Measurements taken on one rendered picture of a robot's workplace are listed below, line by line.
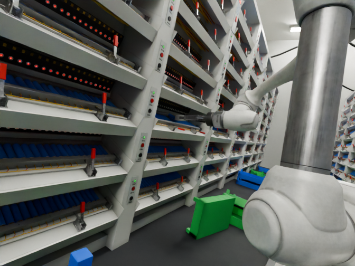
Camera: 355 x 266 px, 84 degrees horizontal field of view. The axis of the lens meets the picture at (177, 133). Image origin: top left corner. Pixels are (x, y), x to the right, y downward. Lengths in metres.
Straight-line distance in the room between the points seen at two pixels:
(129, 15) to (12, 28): 0.34
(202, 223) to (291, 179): 0.73
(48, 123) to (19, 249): 0.35
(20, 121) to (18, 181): 0.16
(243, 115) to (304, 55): 0.46
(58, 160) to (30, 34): 0.35
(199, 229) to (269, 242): 0.71
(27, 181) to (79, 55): 0.36
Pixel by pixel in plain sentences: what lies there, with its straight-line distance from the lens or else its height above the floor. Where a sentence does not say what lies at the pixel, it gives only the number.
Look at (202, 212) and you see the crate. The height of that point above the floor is 0.15.
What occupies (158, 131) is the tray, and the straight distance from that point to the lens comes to 0.91.
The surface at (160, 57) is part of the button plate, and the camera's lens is 0.86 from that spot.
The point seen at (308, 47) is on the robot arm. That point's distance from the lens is 0.58.
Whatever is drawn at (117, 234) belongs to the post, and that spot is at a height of 0.07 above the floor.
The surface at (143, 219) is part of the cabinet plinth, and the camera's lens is 1.14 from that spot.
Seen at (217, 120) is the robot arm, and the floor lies 0.63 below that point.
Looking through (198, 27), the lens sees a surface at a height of 1.08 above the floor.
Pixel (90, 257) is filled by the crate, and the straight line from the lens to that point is 0.30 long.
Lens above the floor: 0.58
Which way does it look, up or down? 3 degrees down
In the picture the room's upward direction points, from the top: 13 degrees clockwise
